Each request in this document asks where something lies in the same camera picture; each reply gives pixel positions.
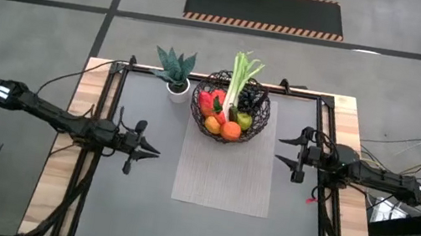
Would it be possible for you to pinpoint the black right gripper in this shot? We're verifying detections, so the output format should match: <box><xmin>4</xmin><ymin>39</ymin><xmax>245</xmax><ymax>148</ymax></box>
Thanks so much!
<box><xmin>270</xmin><ymin>121</ymin><xmax>336</xmax><ymax>189</ymax></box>

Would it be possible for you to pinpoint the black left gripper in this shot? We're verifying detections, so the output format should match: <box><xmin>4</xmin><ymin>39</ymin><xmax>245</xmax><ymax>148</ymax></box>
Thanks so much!
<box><xmin>110</xmin><ymin>115</ymin><xmax>167</xmax><ymax>181</ymax></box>

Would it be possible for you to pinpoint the yellow-green apple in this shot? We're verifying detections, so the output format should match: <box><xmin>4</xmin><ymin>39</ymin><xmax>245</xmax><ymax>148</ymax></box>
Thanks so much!
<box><xmin>234</xmin><ymin>110</ymin><xmax>255</xmax><ymax>133</ymax></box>

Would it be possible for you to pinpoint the orange fruit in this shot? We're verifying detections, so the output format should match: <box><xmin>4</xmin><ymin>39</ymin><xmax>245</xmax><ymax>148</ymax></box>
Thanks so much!
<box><xmin>218</xmin><ymin>119</ymin><xmax>244</xmax><ymax>144</ymax></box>

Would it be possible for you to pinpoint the black grapes bunch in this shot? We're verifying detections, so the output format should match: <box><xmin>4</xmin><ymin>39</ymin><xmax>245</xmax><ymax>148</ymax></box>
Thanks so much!
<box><xmin>235</xmin><ymin>86</ymin><xmax>263</xmax><ymax>116</ymax></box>

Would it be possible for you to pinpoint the yellow orange mango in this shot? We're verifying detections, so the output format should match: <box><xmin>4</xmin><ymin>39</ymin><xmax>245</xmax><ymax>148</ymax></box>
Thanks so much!
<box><xmin>203</xmin><ymin>115</ymin><xmax>224</xmax><ymax>136</ymax></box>

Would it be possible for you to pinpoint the red bell pepper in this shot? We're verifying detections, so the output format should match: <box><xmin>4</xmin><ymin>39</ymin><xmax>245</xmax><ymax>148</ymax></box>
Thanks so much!
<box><xmin>195</xmin><ymin>90</ymin><xmax>218</xmax><ymax>118</ymax></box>

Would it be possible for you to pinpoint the red carrot with green leaves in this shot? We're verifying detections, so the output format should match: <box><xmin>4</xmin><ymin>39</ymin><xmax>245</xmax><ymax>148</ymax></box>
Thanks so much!
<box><xmin>209</xmin><ymin>95</ymin><xmax>233</xmax><ymax>126</ymax></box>

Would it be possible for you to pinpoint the white green leek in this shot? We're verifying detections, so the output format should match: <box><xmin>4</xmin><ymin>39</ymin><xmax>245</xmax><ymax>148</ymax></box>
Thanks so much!
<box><xmin>220</xmin><ymin>48</ymin><xmax>267</xmax><ymax>122</ymax></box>

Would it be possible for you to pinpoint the grey woven placemat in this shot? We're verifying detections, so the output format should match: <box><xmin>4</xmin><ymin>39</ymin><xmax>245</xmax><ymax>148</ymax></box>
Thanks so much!
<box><xmin>169</xmin><ymin>86</ymin><xmax>287</xmax><ymax>219</ymax></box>

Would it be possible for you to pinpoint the green plant in white pot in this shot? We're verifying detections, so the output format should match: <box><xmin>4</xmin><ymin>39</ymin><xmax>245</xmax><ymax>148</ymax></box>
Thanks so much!
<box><xmin>146</xmin><ymin>44</ymin><xmax>199</xmax><ymax>106</ymax></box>

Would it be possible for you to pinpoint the white box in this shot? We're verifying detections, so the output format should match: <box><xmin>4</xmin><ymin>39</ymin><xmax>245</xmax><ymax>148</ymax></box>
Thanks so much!
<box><xmin>368</xmin><ymin>196</ymin><xmax>421</xmax><ymax>236</ymax></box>

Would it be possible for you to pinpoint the black hazard-striped floor mat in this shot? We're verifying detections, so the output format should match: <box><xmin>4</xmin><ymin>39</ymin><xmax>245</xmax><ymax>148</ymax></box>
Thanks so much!
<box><xmin>182</xmin><ymin>0</ymin><xmax>350</xmax><ymax>44</ymax></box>

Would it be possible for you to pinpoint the dark woven wire basket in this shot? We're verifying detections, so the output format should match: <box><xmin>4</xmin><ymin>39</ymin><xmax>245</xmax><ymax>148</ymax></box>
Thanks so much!
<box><xmin>185</xmin><ymin>64</ymin><xmax>277</xmax><ymax>150</ymax></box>

